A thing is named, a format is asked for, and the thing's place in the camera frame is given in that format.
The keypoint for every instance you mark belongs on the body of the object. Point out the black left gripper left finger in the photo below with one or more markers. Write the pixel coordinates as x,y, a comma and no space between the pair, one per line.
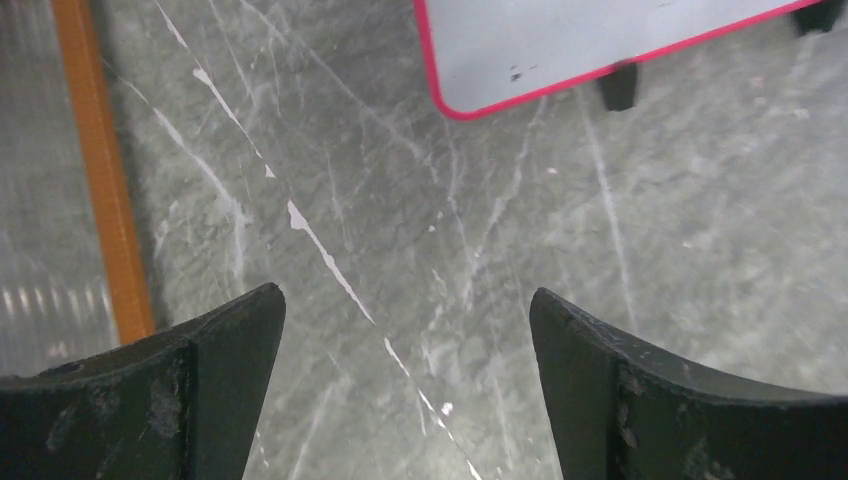
183,403

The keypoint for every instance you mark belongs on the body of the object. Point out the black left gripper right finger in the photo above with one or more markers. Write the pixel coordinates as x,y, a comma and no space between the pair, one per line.
620,407

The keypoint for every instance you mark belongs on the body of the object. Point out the pink-framed whiteboard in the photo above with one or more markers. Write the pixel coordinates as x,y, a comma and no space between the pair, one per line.
484,56

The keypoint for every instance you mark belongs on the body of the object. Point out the black whiteboard foot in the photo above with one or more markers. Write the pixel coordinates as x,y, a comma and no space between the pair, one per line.
619,87
820,16

